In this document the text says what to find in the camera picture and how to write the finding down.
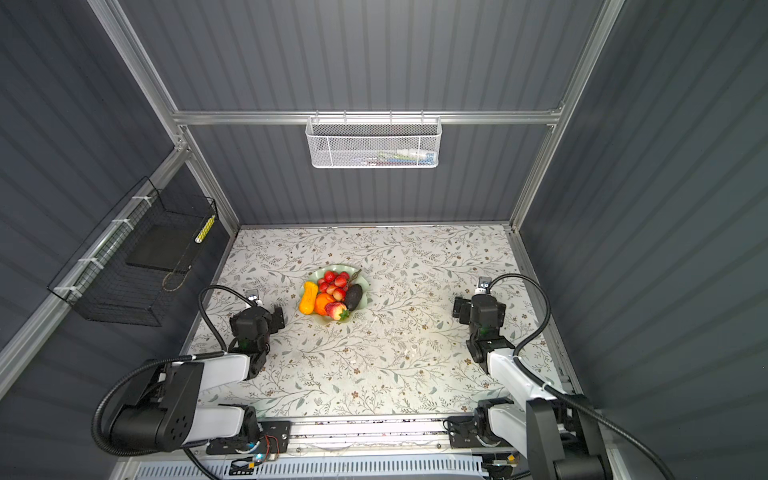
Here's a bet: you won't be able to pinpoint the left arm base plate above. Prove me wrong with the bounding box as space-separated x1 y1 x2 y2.
206 421 292 455

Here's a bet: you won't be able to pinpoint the pens in white basket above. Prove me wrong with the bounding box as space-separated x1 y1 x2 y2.
374 149 438 167

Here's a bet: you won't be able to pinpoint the orange fake tangerine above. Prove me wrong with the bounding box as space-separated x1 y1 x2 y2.
314 293 335 316

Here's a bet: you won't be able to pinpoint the red yellow fake mango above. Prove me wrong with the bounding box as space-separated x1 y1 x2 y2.
325 302 350 321

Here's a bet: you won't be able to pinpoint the left black corrugated cable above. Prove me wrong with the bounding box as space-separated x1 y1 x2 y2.
91 284 259 480

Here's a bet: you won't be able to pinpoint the white wire mesh basket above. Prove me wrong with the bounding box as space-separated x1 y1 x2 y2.
305 112 443 169

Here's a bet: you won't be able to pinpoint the black corrugated cable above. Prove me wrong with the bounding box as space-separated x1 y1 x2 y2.
485 273 678 480
91 284 259 480

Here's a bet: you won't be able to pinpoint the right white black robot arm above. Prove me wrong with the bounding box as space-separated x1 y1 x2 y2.
452 293 613 479

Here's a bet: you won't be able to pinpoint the right black corrugated cable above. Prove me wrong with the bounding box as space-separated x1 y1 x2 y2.
485 273 678 480

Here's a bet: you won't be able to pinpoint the dark fake avocado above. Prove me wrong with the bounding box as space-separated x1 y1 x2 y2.
344 284 364 311

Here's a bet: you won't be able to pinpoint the floral patterned table mat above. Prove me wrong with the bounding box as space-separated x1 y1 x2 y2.
189 225 538 417

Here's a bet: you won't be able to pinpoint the yellow fake corn cob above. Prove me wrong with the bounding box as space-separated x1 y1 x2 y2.
298 281 319 315

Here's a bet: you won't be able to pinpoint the black wire basket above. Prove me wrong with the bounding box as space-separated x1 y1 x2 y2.
48 181 219 327

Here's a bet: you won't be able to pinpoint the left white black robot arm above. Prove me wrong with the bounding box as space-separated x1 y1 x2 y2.
92 306 285 456

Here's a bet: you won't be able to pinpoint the red fake grape bunch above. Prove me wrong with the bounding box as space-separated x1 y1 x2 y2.
317 270 350 301

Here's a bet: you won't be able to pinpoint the green scalloped fruit bowl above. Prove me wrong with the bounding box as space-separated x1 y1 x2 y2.
298 265 370 322

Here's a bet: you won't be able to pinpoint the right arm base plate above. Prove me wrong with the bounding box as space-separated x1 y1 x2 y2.
442 416 499 449

